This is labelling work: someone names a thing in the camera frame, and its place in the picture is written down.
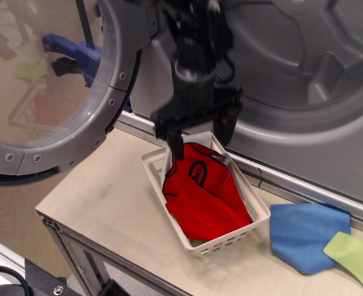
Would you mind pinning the round glass washer door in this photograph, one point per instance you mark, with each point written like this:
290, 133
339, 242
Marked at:
49, 124

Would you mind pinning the green cloth on table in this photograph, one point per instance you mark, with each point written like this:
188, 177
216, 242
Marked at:
347, 250

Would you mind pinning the blue bar clamp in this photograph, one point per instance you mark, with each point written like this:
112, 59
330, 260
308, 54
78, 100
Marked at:
76, 59

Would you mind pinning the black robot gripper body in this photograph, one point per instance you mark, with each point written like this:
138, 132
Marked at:
196, 99

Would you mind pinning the green cloth in basket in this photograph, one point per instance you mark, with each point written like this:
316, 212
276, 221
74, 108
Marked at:
196, 243

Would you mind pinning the aluminium table frame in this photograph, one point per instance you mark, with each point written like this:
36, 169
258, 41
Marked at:
88, 261

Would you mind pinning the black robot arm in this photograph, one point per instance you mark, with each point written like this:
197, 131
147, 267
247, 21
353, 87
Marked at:
201, 70

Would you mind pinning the blue cloth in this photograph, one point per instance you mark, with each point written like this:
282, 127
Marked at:
300, 232

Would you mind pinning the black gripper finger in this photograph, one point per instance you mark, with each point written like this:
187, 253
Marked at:
175, 142
224, 124

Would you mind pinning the white plastic laundry basket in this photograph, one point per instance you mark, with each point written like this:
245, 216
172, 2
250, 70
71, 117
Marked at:
153, 163

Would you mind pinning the plain red cloth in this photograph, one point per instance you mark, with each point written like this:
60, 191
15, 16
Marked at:
202, 216

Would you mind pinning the red cloth with black trim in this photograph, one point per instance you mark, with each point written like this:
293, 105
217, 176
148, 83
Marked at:
201, 168

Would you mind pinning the black base with cable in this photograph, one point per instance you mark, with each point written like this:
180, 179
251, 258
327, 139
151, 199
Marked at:
36, 282

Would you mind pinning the grey washing machine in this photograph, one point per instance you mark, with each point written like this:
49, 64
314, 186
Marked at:
300, 67

